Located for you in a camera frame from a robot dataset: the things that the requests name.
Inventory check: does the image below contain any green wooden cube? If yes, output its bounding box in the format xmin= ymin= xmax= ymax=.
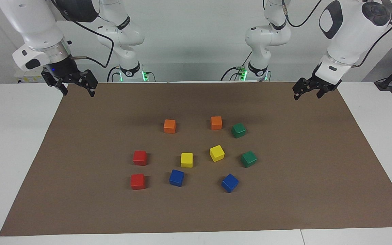
xmin=231 ymin=123 xmax=247 ymax=139
xmin=241 ymin=151 xmax=258 ymax=168

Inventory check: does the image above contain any blue wooden cube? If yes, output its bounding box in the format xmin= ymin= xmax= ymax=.
xmin=221 ymin=174 xmax=239 ymax=193
xmin=169 ymin=169 xmax=185 ymax=187

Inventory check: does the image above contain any black base cable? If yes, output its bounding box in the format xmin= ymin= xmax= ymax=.
xmin=220 ymin=51 xmax=252 ymax=81
xmin=107 ymin=66 xmax=122 ymax=83

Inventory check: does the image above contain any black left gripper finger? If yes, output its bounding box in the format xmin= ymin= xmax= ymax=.
xmin=316 ymin=86 xmax=331 ymax=99
xmin=292 ymin=78 xmax=316 ymax=101

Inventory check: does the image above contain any brown table mat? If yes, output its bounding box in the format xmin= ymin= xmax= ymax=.
xmin=0 ymin=82 xmax=392 ymax=236

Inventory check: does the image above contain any black right base cable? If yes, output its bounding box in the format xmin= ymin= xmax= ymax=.
xmin=107 ymin=66 xmax=122 ymax=83

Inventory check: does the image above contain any black left base cable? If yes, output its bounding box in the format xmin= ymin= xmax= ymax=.
xmin=220 ymin=51 xmax=252 ymax=81

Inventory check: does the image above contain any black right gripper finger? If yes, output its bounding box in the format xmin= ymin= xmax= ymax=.
xmin=42 ymin=69 xmax=69 ymax=96
xmin=75 ymin=69 xmax=99 ymax=98

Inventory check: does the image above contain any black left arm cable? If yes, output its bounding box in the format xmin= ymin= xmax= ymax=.
xmin=281 ymin=0 xmax=392 ymax=68

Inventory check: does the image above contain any yellow wooden cube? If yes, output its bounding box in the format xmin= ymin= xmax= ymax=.
xmin=209 ymin=145 xmax=225 ymax=162
xmin=181 ymin=152 xmax=194 ymax=168

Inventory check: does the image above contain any white box with yellow labels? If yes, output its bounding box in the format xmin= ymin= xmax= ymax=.
xmin=15 ymin=73 xmax=52 ymax=84

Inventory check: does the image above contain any red wooden cube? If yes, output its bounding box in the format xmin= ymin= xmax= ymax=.
xmin=130 ymin=174 xmax=146 ymax=190
xmin=133 ymin=151 xmax=148 ymax=166

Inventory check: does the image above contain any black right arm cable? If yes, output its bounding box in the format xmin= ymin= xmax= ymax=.
xmin=55 ymin=0 xmax=115 ymax=68

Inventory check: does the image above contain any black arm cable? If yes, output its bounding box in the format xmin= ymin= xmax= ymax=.
xmin=281 ymin=0 xmax=392 ymax=68
xmin=55 ymin=0 xmax=115 ymax=68

